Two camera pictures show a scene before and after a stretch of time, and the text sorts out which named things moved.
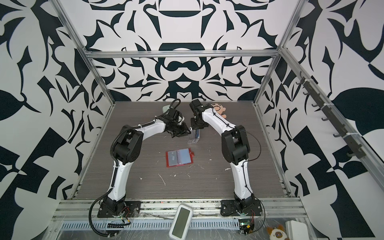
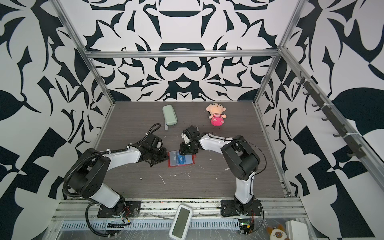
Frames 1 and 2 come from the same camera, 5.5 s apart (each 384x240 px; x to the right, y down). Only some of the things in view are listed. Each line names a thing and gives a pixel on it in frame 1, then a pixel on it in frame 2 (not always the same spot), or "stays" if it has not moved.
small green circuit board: x=244 y=222 stays
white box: x=296 y=230 stays
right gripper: x=194 y=125 -> x=183 y=149
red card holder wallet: x=179 y=157 stays
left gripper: x=185 y=132 -> x=164 y=156
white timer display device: x=181 y=222 stays
